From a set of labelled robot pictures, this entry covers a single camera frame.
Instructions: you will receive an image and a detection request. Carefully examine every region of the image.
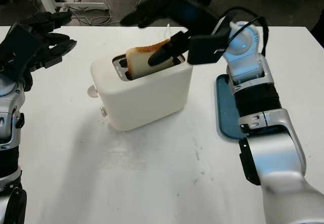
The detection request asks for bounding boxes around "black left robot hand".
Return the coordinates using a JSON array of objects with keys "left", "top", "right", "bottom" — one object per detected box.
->
[{"left": 19, "top": 11, "right": 77, "bottom": 93}]

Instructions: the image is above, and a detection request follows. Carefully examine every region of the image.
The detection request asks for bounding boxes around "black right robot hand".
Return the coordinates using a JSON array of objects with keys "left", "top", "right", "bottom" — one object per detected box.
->
[{"left": 120, "top": 0, "right": 221, "bottom": 67}]

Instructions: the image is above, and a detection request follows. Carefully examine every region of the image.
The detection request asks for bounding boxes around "toast slice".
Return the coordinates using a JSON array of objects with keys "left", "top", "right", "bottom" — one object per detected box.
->
[{"left": 126, "top": 38, "right": 176, "bottom": 80}]

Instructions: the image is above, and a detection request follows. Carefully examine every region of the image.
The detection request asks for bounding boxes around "cream white toaster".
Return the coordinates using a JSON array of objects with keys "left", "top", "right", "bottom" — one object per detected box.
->
[{"left": 90, "top": 53, "right": 195, "bottom": 131}]

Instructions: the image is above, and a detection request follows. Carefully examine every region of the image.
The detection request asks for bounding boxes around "blue plastic tray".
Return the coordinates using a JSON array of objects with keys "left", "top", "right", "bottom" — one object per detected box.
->
[{"left": 215, "top": 73, "right": 254, "bottom": 141}]

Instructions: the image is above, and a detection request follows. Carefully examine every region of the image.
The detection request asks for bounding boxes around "white toaster power cord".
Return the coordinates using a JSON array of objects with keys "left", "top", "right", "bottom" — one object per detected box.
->
[{"left": 161, "top": 23, "right": 172, "bottom": 42}]

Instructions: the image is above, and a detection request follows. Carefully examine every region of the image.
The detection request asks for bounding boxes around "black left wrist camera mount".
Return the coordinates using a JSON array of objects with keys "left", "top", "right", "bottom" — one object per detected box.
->
[{"left": 0, "top": 23, "right": 43, "bottom": 88}]

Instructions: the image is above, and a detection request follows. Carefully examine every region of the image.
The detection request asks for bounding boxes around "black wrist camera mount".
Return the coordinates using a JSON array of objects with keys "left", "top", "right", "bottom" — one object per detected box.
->
[
  {"left": 186, "top": 29, "right": 230, "bottom": 66},
  {"left": 0, "top": 23, "right": 43, "bottom": 88}
]

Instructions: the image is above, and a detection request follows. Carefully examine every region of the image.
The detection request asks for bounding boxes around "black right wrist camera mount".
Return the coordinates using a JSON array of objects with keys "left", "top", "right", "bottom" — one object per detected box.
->
[{"left": 186, "top": 29, "right": 230, "bottom": 66}]

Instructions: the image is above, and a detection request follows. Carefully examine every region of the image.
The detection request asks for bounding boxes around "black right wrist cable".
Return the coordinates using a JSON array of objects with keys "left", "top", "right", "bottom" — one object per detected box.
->
[{"left": 219, "top": 6, "right": 269, "bottom": 58}]

